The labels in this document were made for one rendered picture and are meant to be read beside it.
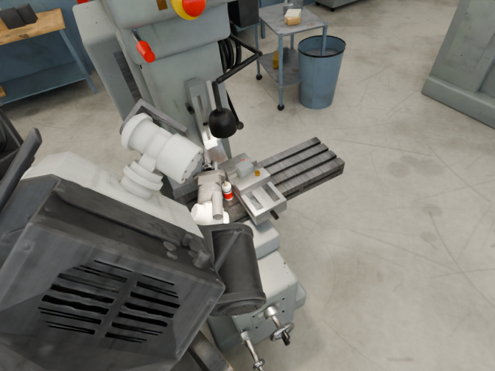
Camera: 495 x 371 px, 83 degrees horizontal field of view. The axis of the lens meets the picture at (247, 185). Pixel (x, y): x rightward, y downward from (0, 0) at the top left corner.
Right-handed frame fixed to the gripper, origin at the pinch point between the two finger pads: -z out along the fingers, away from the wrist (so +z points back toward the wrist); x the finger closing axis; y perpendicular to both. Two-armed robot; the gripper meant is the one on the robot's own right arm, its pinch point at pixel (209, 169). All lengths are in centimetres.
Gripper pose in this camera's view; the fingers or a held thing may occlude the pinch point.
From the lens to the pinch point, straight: 111.9
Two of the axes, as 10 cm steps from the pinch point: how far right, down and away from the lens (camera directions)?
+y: 0.9, 6.5, 7.5
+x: -9.9, 1.4, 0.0
